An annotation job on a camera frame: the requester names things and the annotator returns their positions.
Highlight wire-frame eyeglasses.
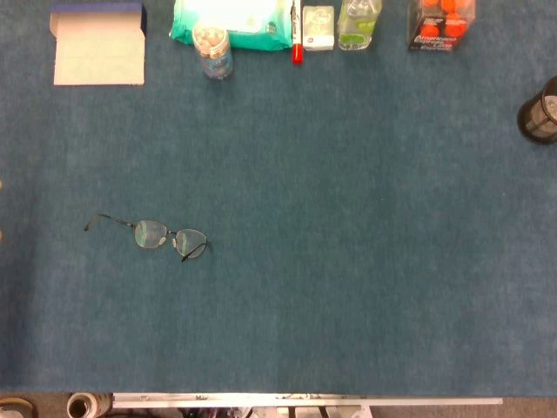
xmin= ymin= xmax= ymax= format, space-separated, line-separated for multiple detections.
xmin=84 ymin=212 xmax=210 ymax=264

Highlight blue felt table cloth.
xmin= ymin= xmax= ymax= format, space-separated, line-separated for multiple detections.
xmin=0 ymin=0 xmax=557 ymax=397

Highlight red capped white marker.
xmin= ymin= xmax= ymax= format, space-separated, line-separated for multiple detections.
xmin=291 ymin=0 xmax=304 ymax=65

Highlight clear cylindrical candy jar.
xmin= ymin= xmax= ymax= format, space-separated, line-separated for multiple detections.
xmin=191 ymin=19 xmax=235 ymax=81

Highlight small white green box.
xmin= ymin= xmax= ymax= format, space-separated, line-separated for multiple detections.
xmin=301 ymin=4 xmax=336 ymax=52

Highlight teal wet wipes pack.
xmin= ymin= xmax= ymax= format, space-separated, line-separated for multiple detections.
xmin=169 ymin=0 xmax=295 ymax=52

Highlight clear bottle green label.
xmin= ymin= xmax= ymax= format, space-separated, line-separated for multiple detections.
xmin=338 ymin=0 xmax=384 ymax=51

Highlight open blue cardboard box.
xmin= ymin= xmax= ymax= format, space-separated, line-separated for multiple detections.
xmin=49 ymin=2 xmax=148 ymax=87

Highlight clear coffee capsule box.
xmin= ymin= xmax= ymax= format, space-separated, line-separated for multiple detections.
xmin=406 ymin=0 xmax=478 ymax=53

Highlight clear tape roll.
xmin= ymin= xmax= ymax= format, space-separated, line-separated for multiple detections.
xmin=66 ymin=392 xmax=114 ymax=418

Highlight black mesh pen holder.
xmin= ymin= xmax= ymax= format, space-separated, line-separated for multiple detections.
xmin=516 ymin=76 xmax=557 ymax=145

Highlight aluminium table edge rail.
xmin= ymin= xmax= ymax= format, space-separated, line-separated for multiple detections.
xmin=111 ymin=392 xmax=504 ymax=409

